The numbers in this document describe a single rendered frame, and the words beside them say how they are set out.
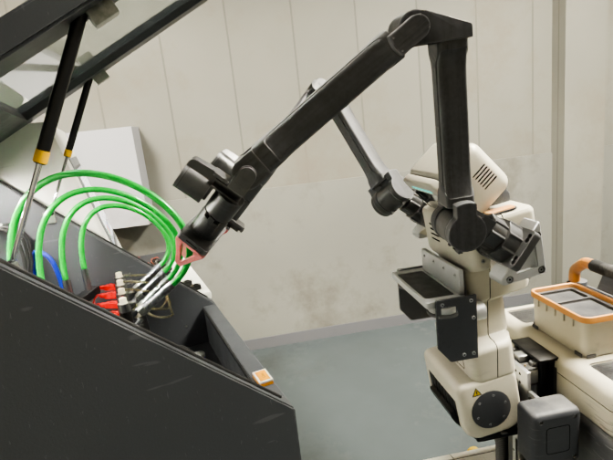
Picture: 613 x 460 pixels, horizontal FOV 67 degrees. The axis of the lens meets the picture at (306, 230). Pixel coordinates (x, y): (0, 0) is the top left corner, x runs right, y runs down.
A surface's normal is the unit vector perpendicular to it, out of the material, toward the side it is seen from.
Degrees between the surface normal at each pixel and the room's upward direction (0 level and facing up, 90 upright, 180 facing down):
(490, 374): 90
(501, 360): 90
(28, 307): 90
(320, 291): 90
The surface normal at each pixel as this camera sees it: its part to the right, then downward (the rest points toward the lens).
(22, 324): 0.41, 0.15
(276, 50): 0.15, 0.20
